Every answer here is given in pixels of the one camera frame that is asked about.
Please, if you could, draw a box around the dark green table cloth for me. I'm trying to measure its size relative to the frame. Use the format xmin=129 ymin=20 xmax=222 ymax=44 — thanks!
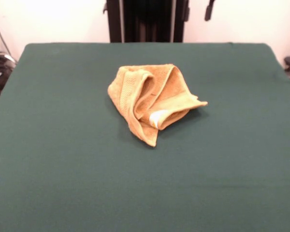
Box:
xmin=0 ymin=42 xmax=290 ymax=232

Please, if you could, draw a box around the black pedestal column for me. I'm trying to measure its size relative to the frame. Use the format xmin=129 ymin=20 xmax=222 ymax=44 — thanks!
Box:
xmin=102 ymin=0 xmax=190 ymax=44

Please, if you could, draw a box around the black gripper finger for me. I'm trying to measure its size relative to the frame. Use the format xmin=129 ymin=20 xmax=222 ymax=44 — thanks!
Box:
xmin=204 ymin=0 xmax=215 ymax=22

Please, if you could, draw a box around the tan terry towel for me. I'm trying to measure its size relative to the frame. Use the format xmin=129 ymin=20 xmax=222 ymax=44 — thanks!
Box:
xmin=107 ymin=63 xmax=208 ymax=147

